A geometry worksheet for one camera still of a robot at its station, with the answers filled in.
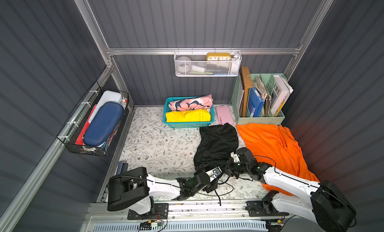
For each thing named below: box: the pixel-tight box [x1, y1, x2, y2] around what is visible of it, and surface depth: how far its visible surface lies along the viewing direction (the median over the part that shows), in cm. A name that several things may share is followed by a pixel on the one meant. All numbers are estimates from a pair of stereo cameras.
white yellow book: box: [270, 74, 294, 117], surface depth 99 cm
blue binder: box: [248, 86, 264, 118], surface depth 101 cm
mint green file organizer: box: [231, 73, 287, 125], surface depth 104 cm
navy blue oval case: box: [83, 101, 124, 147], surface depth 69 cm
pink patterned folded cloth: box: [168, 94, 214, 111], surface depth 107 cm
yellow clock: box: [206, 52, 232, 61], surface depth 90 cm
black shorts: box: [193, 123, 239, 168], surface depth 99 cm
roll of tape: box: [175, 56, 192, 74], surface depth 89 cm
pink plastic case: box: [215, 105, 234, 126], surface depth 115 cm
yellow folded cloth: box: [165, 109, 211, 123], surface depth 103 cm
